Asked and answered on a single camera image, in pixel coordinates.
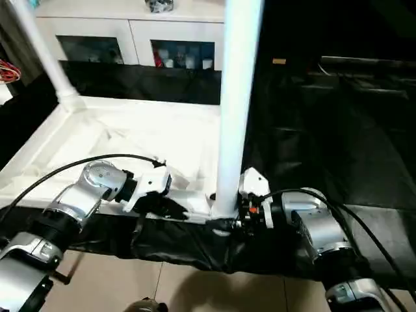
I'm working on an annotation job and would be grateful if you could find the white glass-door cabinet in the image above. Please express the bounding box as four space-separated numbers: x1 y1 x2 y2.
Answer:
34 0 227 71

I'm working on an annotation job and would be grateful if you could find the black work mat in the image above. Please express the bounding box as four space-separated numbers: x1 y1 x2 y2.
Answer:
0 58 416 290

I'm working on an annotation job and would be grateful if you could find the white plastic table leg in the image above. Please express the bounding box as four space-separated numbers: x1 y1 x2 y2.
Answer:
8 0 84 110
209 0 265 220

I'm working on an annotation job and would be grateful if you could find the red cable bundle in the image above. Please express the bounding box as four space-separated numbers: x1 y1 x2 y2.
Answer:
0 60 21 84

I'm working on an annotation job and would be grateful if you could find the white plastic table top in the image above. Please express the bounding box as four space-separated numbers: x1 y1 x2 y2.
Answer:
0 96 228 225

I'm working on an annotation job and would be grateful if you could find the gray metal parts pile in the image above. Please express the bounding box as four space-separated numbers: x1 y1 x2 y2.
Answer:
146 0 175 14

